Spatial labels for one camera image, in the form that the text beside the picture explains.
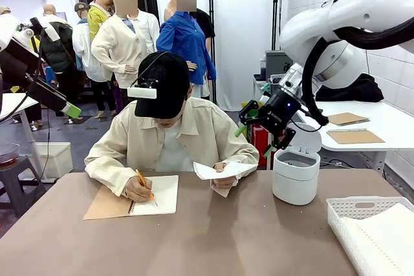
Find cream cardigan mannequin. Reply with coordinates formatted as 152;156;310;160
91;0;161;90

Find closed brown spiral notebook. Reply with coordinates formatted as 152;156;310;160
326;129;386;145
326;112;371;127

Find gray box appliance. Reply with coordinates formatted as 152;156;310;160
264;50;294;80

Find person's left forearm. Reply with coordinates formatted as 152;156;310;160
210;145;260;198

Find white shirt gray cap mannequin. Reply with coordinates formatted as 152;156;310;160
71;2;107;83

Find white lidded trash bin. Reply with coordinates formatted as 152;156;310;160
272;122;323;206

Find gray plastic stool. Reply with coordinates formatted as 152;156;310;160
0;155;47;219

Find glass bowl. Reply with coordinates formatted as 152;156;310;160
0;143;21;167

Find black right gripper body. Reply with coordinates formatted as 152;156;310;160
258;90;303;134

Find black cloth garment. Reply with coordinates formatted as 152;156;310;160
315;73;385;103

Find white paper stack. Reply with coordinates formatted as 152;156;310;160
341;204;414;276

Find yellow pencil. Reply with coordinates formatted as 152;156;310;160
135;169;158;207

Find person's head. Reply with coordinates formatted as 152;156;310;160
151;82;195;131

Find person's torso cream shirt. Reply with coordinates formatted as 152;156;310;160
96;96;253;173

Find person's right hand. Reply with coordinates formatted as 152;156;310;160
124;174;153;202

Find white perforated plastic basket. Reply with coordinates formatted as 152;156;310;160
325;195;414;276

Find black light stand pole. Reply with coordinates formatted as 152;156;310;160
208;0;218;103

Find blue shirt mannequin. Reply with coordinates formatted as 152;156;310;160
156;0;217;99

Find person's left hand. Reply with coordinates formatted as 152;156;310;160
212;162;239;190

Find white paper sheet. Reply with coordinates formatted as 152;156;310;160
193;160;258;181

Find yellow shirt mannequin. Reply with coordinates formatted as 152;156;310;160
87;0;114;43

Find white storage box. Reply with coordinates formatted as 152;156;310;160
25;142;74;180

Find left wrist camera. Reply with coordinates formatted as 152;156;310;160
19;17;61;43

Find dark jacket mannequin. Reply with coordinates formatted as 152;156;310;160
38;3;78;119

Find white head-mounted camera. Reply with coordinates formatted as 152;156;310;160
127;77;160;100

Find black baseball cap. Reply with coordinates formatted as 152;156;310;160
134;51;191;120

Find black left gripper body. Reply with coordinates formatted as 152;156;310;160
0;39;41;89

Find yellow green bag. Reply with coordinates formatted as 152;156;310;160
241;101;260;143

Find thin black hanging cable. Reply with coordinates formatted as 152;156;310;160
32;28;51;189

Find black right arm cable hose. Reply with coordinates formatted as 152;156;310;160
300;17;414;127

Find person's right forearm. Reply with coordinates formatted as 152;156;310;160
84;148;137;196

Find white side table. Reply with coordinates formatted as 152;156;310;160
254;75;414;173

